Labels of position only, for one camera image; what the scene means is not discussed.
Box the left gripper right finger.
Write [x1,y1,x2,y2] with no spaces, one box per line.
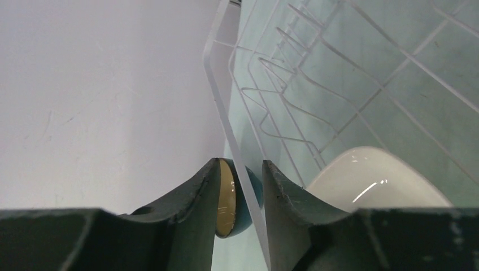
[262,160,478,270]

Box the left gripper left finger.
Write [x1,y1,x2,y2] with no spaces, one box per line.
[1,158,220,270]

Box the dark bowl beige inside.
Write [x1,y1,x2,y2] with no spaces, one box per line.
[215,158,252,239]

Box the green bowl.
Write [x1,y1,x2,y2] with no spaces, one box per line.
[306,146,453,212]

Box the white wire dish rack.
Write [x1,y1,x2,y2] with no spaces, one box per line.
[203,1,478,270]

